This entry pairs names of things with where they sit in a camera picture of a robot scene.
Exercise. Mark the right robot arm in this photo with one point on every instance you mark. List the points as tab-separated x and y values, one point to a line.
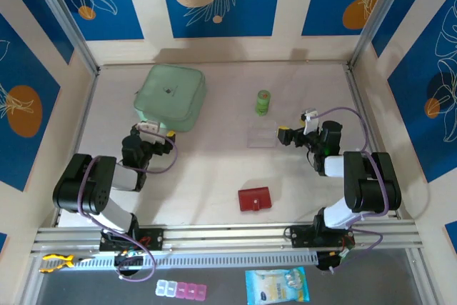
371	183

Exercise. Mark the yellow black pliers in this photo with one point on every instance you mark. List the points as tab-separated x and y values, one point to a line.
57	258

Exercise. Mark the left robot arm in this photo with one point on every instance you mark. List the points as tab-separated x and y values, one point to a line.
85	183

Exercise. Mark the white pink pill organizer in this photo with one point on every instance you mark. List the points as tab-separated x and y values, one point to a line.
182	289

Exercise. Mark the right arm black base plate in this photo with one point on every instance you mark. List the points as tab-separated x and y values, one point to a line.
300	237

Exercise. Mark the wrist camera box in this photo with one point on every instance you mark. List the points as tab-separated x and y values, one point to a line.
148	128
310	123

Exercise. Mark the aluminium table edge rail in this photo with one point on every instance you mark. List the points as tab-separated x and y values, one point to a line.
79	140
360	105

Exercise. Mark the small green bottle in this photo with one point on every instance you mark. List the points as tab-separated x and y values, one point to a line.
262	103

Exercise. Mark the aluminium frame post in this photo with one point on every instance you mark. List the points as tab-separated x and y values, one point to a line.
61	12
379	12

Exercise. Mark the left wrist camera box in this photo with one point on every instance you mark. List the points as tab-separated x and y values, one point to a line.
148	128

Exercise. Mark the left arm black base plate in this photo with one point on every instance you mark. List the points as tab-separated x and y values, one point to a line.
153	239

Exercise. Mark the clear acrylic box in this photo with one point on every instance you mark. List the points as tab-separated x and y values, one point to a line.
262	137

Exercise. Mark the red card holder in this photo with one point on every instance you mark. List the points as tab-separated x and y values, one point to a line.
255	198

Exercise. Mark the blue wet wipes packet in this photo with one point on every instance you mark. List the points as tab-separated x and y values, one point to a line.
275	285

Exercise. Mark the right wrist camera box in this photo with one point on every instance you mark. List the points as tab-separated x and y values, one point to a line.
310	123

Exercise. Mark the mint green zipper pouch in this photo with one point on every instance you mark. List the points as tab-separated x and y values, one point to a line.
168	94

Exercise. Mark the aluminium mounting rail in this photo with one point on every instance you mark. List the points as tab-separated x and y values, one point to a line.
232	235

